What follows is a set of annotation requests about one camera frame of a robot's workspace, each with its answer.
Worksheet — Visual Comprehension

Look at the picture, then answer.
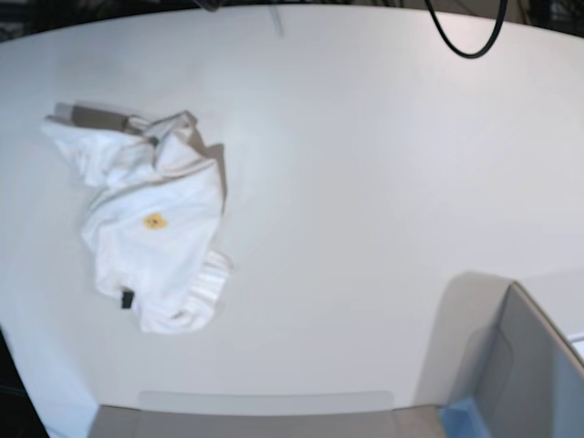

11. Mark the white printed t-shirt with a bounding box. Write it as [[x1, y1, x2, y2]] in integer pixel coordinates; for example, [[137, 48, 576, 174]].
[[42, 111, 232, 335]]

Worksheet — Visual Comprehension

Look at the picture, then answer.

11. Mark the grey front tray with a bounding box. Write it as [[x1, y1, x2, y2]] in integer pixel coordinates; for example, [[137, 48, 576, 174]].
[[89, 391, 446, 437]]

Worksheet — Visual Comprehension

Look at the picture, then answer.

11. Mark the grey bin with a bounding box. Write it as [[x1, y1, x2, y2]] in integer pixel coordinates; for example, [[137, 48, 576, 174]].
[[413, 272, 583, 437]]

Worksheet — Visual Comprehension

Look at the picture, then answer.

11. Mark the black hanging cable loop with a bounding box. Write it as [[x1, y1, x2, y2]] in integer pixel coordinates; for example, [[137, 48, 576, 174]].
[[422, 0, 508, 59]]

